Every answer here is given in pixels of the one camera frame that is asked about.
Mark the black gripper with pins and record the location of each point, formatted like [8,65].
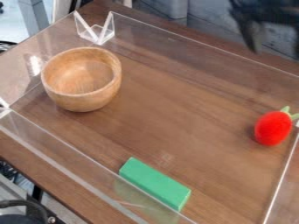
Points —
[257,11]

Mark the red fruit with green leaf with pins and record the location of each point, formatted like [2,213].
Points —
[274,125]

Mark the wooden bowl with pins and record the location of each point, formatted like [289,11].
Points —
[82,78]

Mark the green rectangular block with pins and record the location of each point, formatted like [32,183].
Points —
[166,189]

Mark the black clamp under table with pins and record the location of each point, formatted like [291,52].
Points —
[38,210]

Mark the clear acrylic corner bracket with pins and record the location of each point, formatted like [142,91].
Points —
[95,33]

